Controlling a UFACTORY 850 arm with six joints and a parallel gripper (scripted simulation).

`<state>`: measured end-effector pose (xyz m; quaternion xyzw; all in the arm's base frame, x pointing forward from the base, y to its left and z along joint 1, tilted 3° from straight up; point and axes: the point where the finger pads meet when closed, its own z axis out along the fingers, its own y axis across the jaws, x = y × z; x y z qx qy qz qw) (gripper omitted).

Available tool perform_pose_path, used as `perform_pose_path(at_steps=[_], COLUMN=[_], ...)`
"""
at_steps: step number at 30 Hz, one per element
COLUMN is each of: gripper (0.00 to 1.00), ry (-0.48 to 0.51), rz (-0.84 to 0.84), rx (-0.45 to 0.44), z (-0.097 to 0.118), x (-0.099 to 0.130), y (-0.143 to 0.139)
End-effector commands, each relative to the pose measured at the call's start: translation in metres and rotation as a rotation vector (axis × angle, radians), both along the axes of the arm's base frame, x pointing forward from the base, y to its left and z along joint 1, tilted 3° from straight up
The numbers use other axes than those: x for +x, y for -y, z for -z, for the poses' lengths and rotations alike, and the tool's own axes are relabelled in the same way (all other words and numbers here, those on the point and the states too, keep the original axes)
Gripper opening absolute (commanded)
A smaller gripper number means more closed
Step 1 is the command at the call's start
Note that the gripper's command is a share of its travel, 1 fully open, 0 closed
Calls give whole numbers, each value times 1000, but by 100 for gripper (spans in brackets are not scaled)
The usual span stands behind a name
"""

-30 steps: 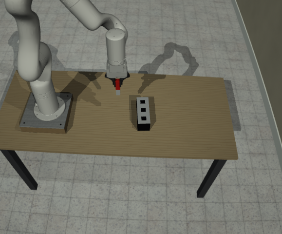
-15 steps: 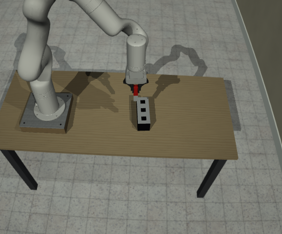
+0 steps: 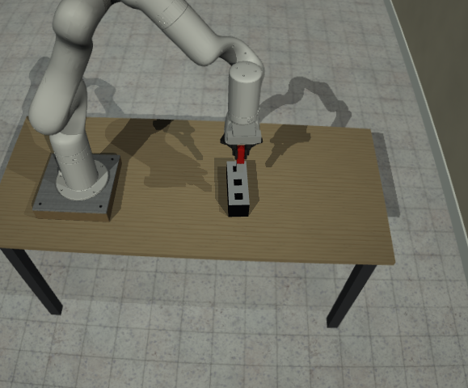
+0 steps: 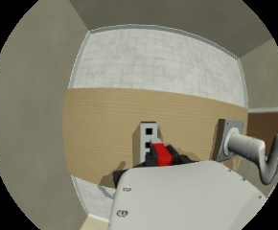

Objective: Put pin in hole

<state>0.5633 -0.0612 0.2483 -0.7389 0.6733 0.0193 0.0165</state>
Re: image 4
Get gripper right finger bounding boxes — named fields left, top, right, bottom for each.
left=166, top=145, right=199, bottom=166

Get red and grey pin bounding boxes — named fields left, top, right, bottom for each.
left=150, top=138, right=173, bottom=167

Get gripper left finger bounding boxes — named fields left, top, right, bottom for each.
left=113, top=146, right=158, bottom=189

